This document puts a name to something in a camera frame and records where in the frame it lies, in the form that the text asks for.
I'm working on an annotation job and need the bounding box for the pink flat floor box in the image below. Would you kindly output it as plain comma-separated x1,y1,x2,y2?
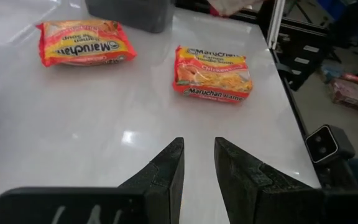
331,74,358,118

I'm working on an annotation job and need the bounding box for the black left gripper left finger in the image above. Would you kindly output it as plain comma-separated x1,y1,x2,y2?
0,137,185,224

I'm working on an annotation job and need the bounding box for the silver aluminium profile bar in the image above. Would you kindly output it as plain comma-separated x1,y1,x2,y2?
266,0,287,50

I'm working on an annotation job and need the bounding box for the orange chicken flavor noodle pack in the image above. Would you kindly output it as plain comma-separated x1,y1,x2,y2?
35,18,137,68
208,0,264,17
172,45,254,105

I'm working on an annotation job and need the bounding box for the black table-level camera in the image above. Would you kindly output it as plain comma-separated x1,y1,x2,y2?
305,124,356,165

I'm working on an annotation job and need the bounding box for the grey plastic bin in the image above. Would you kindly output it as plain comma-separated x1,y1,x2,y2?
84,0,176,34

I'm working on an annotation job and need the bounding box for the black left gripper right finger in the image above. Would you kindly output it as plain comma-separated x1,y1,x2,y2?
214,137,358,224

